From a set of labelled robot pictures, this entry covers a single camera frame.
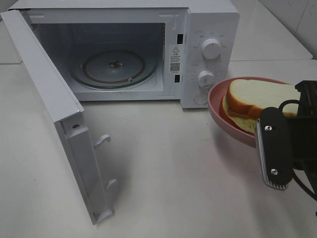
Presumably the white microwave oven body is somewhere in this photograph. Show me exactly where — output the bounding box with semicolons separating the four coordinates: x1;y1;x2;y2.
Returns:
7;0;240;109

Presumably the round white door button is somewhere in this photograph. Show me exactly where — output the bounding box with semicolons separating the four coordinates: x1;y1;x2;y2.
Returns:
194;93;208;105

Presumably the upper white power knob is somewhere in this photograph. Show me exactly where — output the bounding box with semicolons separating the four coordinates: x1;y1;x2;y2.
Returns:
201;38;222;60

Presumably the white timer knob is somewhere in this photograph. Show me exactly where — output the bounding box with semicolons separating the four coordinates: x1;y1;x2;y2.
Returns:
197;70;215;88

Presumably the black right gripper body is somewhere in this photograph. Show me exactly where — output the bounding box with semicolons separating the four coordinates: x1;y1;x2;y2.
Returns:
288;80;317;171

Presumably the pink round plate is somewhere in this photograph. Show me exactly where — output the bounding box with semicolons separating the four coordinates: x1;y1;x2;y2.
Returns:
208;76;290;148

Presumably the sandwich with lettuce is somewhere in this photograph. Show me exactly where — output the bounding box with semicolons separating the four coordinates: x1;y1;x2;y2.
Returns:
219;79;300;135

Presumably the white microwave door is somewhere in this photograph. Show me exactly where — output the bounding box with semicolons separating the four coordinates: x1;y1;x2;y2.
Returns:
1;10;117;225

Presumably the white warning label sticker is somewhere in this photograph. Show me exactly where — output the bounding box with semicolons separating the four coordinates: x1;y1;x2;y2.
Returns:
168;44;184;73

